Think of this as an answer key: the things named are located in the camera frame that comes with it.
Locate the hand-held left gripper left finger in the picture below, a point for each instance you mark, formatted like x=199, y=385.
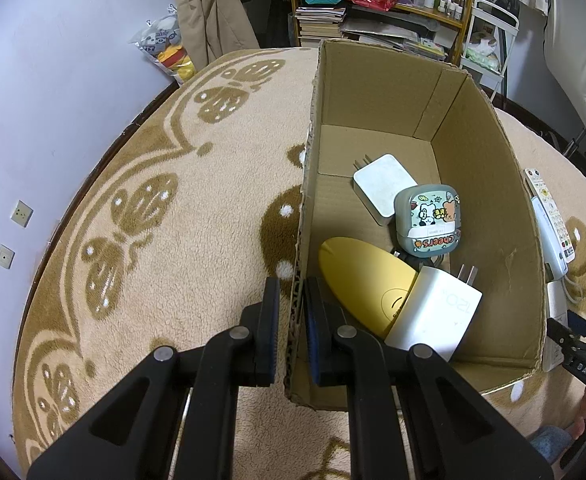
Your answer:
x=273, y=320

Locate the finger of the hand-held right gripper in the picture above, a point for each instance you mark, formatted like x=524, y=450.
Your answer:
x=578, y=330

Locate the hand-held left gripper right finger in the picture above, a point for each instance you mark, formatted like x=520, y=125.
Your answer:
x=312, y=340

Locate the white rectangular device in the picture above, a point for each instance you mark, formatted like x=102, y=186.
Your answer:
x=555, y=310

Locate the yellow oval device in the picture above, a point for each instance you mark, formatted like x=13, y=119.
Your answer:
x=363, y=275

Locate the large white charger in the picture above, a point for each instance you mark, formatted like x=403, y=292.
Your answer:
x=433, y=315

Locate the grey case with cartoon stickers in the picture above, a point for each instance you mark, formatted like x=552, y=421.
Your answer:
x=425, y=220

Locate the white square power adapter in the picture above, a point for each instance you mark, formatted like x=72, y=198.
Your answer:
x=383, y=185

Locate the brown cardboard box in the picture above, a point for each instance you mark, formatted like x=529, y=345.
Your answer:
x=478, y=170

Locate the person's blue trouser leg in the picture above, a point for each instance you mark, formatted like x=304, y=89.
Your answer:
x=550, y=445

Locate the pale blue remote control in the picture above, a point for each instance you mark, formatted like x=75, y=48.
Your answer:
x=548, y=240

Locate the white remote control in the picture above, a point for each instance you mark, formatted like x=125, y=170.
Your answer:
x=540, y=185

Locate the black stand legs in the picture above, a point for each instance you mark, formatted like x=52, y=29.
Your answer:
x=578, y=147

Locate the green and white pack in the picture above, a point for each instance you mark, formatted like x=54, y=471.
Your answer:
x=483, y=55

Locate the bag of plush toys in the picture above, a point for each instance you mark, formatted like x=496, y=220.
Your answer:
x=165, y=47

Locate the stack of books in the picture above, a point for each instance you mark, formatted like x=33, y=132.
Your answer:
x=320, y=25

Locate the pile of papers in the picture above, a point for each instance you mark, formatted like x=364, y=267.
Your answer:
x=393, y=30

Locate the beige hanging garment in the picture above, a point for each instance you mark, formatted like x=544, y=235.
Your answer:
x=213, y=10

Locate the white metal cart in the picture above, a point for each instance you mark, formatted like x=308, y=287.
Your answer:
x=503, y=20

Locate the wooden shelf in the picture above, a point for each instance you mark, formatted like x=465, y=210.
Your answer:
x=465, y=25

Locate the row of small bottles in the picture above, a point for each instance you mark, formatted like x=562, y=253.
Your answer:
x=450, y=6

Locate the white wall socket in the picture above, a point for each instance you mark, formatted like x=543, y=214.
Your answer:
x=4, y=256
x=22, y=213

